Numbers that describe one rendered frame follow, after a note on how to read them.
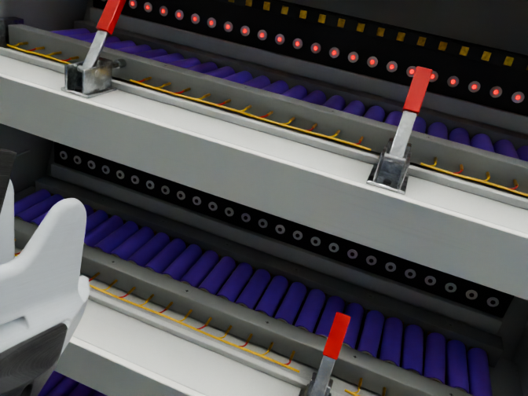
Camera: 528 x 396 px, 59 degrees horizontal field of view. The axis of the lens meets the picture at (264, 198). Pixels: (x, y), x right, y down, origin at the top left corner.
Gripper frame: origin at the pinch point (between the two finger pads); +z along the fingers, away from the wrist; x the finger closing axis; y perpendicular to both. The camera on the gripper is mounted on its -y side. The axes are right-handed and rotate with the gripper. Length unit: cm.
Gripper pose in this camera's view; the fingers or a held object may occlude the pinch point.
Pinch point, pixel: (56, 300)
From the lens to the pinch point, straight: 23.6
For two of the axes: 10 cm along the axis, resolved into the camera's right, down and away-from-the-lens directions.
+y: 3.0, -9.5, -0.7
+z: 2.4, 0.0, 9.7
